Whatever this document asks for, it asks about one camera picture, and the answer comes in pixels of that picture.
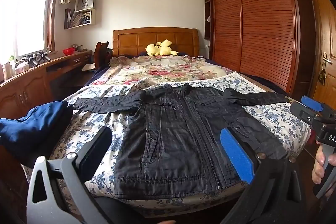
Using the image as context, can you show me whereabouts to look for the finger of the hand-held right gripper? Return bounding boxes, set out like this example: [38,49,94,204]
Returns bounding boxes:
[290,101,317,123]
[301,95,324,113]

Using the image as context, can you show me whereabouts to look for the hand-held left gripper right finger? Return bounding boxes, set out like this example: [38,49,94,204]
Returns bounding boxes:
[220,127,307,224]

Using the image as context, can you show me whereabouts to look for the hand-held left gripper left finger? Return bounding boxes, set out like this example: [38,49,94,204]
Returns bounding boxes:
[26,126,113,224]

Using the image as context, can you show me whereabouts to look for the black jacket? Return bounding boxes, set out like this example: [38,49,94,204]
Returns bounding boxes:
[71,83,289,199]

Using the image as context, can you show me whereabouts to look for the person's right hand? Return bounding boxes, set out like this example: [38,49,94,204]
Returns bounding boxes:
[311,141,336,198]

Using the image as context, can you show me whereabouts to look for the blue floral bedsheet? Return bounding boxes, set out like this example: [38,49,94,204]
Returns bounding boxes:
[22,71,311,216]

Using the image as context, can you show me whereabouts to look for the hanging key tag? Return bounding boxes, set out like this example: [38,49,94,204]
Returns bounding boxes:
[317,60,327,83]

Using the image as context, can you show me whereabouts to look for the wooden door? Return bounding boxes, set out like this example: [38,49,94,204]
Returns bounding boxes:
[302,0,336,109]

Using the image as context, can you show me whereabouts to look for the blue garment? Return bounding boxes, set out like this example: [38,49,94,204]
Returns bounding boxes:
[0,100,74,169]

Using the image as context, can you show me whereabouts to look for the wooden desk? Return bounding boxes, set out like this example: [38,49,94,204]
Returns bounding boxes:
[0,49,93,119]

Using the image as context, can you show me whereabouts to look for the wooden chair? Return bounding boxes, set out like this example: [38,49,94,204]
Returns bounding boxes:
[94,41,113,69]

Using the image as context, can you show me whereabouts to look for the wooden wardrobe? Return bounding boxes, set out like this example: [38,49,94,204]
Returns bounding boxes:
[203,0,315,98]

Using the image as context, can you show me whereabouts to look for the pink floral quilt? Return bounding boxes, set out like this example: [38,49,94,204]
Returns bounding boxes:
[91,55,235,86]

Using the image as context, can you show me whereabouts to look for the black tools on desk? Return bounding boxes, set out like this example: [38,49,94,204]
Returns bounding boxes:
[28,52,51,67]

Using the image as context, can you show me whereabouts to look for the pink tissue box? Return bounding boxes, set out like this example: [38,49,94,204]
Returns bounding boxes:
[15,61,30,74]

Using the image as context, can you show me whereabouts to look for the wooden bed headboard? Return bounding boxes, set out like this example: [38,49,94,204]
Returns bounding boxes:
[112,27,200,58]

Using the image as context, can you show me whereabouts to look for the white bottle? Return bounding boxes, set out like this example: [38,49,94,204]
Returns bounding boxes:
[3,60,16,80]

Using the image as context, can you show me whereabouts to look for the yellow plush toy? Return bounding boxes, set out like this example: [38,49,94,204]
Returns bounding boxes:
[145,39,179,57]

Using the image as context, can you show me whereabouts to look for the stack of papers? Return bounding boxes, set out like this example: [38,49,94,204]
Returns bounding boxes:
[72,12,91,27]

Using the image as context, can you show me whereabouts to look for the white paper bag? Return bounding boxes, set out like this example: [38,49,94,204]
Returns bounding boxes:
[76,0,94,10]

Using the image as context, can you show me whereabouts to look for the window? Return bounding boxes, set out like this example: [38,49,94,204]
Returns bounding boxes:
[0,0,63,56]

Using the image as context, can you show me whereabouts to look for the white wall shelf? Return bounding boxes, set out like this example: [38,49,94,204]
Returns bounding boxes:
[64,0,97,30]

